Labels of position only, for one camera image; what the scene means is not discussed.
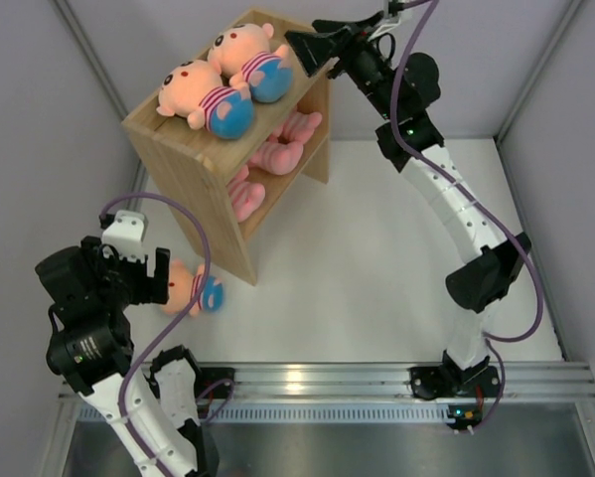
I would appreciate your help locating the pink striped plush in shelf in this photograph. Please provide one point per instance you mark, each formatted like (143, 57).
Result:
(245, 197)

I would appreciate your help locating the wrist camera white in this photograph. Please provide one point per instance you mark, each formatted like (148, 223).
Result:
(125, 235)
(394, 12)

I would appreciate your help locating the wooden two-tier shelf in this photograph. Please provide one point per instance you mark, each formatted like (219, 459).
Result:
(194, 167)

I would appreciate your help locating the pink frog-eyed plush toy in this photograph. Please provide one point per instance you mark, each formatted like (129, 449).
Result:
(277, 158)

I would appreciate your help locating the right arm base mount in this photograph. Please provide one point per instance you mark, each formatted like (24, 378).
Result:
(434, 382)

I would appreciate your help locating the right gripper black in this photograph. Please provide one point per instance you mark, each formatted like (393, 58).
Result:
(315, 51)

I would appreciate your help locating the small connector with LED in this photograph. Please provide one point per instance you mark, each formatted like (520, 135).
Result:
(463, 418)

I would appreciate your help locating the boy plush black hair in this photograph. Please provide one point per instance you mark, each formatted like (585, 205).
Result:
(243, 54)

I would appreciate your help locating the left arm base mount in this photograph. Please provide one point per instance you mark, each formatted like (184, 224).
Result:
(214, 382)

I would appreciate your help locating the slotted cable duct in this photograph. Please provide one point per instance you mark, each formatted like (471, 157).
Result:
(327, 412)

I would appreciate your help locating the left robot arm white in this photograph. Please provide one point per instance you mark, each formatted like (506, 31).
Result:
(153, 414)

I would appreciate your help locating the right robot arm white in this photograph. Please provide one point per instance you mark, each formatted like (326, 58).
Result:
(414, 146)

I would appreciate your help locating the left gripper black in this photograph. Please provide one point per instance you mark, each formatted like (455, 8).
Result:
(147, 286)

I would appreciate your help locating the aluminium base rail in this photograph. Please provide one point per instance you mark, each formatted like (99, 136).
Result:
(524, 381)

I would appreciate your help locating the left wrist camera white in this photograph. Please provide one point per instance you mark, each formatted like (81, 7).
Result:
(125, 235)

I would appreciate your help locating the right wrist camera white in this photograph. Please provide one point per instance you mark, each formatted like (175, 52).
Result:
(394, 12)

